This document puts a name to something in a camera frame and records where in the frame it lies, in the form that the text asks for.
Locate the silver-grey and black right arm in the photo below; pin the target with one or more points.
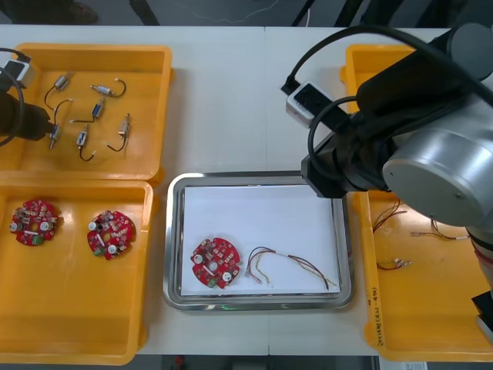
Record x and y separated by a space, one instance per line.
435 181

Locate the black stand leg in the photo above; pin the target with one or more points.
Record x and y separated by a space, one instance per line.
144 11
304 11

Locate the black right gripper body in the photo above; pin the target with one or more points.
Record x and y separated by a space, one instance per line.
331 173

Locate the white paper sheet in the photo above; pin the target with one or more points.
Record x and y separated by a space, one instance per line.
250 216

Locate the round red circuit board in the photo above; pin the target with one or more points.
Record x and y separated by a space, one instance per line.
219 250
123 227
38 210

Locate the pale grey wrist camera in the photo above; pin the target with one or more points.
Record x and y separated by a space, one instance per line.
298 109
27 75

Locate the yellow-orange plastic bin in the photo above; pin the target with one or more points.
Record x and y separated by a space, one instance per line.
77 308
146 115
423 308
369 77

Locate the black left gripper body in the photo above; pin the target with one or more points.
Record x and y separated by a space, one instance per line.
29 123

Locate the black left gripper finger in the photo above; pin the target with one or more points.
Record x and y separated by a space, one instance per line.
43 123
44 135

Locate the pale grey left wrist camera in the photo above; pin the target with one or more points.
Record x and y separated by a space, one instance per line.
27 75

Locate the pale grey right wrist camera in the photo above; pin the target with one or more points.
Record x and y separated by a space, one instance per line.
298 109

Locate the steel tray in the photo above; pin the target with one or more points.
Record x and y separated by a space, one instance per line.
173 231

